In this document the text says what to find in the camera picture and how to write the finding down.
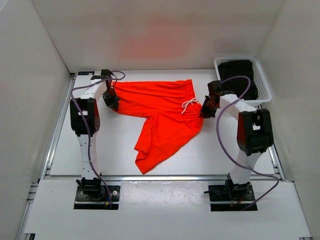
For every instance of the small dark label sticker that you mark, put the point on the small dark label sticker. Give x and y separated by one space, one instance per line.
85 73

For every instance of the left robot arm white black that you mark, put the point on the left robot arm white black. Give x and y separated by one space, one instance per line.
85 122

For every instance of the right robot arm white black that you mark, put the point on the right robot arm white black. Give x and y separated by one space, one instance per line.
254 134

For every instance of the black shorts in basket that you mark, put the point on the black shorts in basket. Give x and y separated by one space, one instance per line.
238 85

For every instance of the aluminium rail front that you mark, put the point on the aluminium rail front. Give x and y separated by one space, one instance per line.
116 178

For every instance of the orange shorts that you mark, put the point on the orange shorts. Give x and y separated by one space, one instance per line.
172 117

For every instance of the aluminium rail left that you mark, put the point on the aluminium rail left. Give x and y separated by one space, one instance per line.
47 162

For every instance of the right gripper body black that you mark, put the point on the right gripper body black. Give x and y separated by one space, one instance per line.
212 110

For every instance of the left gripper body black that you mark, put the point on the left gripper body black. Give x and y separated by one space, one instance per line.
108 95

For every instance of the aluminium rail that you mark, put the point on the aluminium rail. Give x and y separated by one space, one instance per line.
47 162
269 164
116 178

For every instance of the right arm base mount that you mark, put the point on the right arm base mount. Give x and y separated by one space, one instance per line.
225 197

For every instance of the white plastic basket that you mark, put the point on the white plastic basket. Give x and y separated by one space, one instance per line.
259 78

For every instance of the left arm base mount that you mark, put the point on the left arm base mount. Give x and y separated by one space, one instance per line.
92 195

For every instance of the aluminium rail right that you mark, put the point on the aluminium rail right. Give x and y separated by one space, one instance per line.
269 164

